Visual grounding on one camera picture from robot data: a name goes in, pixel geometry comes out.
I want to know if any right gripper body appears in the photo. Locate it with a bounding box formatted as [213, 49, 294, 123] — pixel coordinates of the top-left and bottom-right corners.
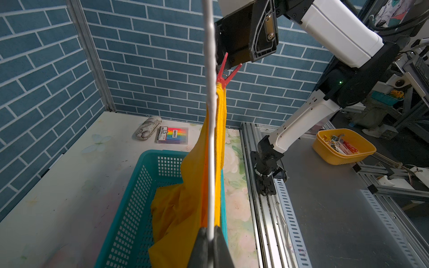
[215, 0, 278, 70]

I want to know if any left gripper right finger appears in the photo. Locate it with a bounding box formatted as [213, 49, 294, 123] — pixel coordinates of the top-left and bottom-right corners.
[213, 226, 235, 268]

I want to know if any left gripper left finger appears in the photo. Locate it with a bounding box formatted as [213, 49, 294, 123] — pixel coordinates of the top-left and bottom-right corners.
[187, 227, 208, 268]

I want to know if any yellow t-shirt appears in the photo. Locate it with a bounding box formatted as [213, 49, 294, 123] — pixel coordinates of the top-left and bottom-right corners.
[148, 83, 227, 268]

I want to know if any red clothespin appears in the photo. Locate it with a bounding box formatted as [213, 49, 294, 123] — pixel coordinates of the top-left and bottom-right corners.
[216, 51, 242, 89]

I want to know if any white wire hanger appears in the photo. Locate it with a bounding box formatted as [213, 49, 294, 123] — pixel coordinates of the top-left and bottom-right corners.
[202, 0, 217, 243]

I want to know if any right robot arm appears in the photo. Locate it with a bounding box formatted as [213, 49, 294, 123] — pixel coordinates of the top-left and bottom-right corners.
[215, 0, 400, 196]

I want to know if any yellow bin of clothespins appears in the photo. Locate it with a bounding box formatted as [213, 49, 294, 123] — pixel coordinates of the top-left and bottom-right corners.
[312, 128, 376, 165]

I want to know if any teal plastic basket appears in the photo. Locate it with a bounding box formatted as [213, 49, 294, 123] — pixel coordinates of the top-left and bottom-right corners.
[93, 149, 229, 268]

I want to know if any rainbow marker pack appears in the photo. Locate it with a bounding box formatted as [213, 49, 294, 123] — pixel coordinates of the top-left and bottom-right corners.
[155, 126, 188, 145]

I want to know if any patterned pouch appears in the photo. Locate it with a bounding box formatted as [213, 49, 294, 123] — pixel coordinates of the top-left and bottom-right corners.
[134, 116, 162, 140]

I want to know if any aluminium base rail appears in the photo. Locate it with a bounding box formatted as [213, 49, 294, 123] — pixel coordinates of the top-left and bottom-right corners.
[240, 123, 429, 268]

